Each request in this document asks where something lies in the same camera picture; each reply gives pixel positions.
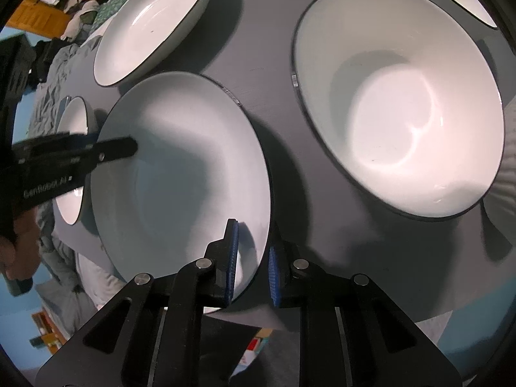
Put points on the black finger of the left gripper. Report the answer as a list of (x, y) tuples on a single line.
[(111, 150)]

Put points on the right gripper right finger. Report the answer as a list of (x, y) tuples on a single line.
[(282, 285)]

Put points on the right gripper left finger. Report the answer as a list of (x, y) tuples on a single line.
[(223, 254)]

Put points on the white plate black rim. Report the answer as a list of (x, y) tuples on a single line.
[(198, 164)]

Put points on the large white bowl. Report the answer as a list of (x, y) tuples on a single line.
[(403, 100)]

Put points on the person's left hand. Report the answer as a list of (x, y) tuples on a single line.
[(19, 261)]

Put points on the grey rumpled blanket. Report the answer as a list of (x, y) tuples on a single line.
[(45, 113)]

